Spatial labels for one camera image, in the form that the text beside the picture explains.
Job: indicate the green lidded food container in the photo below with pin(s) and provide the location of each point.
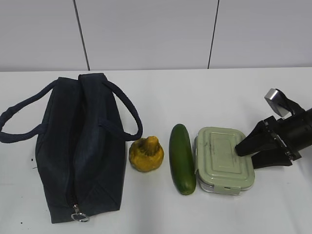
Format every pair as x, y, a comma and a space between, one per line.
218, 167

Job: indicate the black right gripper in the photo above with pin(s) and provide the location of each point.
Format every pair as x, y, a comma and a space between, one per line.
275, 142

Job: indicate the yellow toy squash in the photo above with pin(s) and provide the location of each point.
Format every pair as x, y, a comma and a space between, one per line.
146, 154

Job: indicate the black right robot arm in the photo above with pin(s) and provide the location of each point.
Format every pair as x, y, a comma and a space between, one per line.
306, 129

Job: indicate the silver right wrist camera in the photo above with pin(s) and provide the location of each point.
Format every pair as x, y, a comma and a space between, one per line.
277, 102

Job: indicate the green cucumber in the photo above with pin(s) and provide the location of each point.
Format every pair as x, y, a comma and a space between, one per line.
181, 160

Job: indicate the dark blue lunch bag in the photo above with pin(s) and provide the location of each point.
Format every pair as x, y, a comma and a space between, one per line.
81, 145

